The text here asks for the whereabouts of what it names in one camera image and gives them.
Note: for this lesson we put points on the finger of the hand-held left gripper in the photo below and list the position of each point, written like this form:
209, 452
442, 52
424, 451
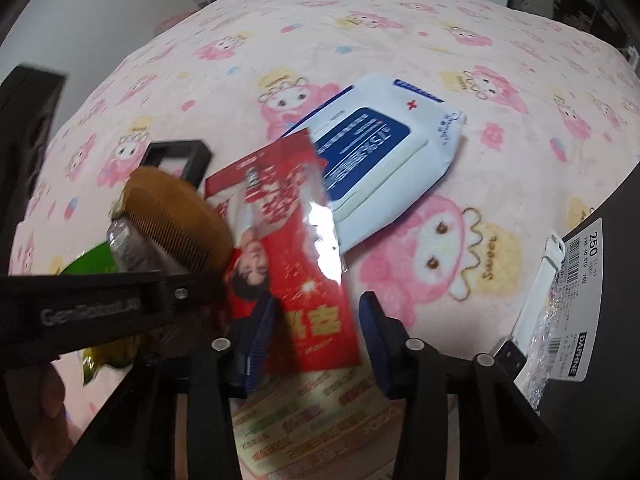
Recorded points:
200, 160
100, 305

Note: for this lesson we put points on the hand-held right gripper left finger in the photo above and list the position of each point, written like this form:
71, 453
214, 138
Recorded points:
257, 345

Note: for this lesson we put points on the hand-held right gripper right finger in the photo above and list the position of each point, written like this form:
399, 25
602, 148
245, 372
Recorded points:
375, 345

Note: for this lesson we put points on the green yellow corn packet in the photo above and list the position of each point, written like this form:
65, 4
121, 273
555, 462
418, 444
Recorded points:
90, 262

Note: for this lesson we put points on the brown wooden comb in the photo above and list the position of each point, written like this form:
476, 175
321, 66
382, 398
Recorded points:
190, 210

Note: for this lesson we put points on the red printed packet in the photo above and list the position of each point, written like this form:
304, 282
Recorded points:
295, 260

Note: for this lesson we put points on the dark cardboard shoe box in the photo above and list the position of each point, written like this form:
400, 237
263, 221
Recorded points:
610, 360

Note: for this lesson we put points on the brown snack packet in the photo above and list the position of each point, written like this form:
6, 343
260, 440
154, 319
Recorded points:
135, 252

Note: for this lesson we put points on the white smartwatch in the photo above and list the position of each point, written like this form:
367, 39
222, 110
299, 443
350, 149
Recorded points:
537, 290

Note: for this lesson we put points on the white blue wet wipes pack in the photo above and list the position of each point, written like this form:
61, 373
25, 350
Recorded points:
380, 160

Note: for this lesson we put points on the pink printed blanket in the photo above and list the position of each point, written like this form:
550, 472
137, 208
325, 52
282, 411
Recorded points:
350, 35

